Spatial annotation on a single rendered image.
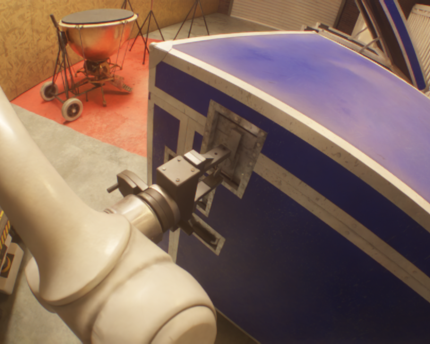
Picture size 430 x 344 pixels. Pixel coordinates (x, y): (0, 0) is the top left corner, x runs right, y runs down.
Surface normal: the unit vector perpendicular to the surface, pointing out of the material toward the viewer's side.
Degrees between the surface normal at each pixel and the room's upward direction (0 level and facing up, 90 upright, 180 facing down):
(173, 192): 90
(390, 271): 90
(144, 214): 23
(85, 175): 0
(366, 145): 0
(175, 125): 90
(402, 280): 90
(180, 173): 0
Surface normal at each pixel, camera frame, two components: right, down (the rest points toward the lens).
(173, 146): -0.64, 0.45
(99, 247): 0.34, -0.72
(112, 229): 0.37, -0.87
